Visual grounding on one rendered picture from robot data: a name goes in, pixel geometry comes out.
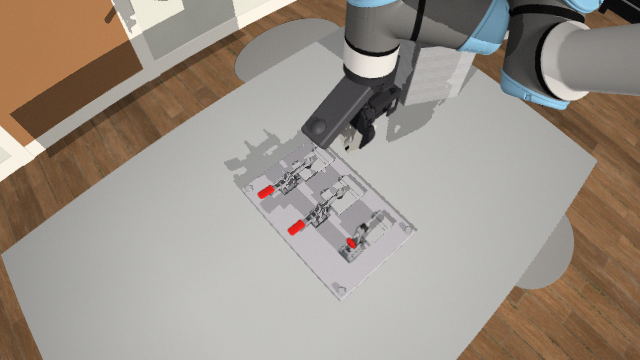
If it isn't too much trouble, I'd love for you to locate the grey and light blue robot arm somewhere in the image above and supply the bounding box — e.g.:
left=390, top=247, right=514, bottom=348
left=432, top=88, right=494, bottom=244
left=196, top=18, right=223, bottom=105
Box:
left=301, top=0, right=640, bottom=150

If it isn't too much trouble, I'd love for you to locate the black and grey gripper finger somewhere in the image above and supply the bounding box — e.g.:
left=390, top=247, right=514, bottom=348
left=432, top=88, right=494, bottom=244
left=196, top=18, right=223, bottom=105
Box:
left=347, top=121, right=377, bottom=155
left=339, top=123, right=354, bottom=153

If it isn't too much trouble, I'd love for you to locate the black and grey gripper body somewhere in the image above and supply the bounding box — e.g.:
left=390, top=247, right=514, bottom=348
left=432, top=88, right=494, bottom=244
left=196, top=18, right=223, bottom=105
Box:
left=343, top=55, right=401, bottom=131

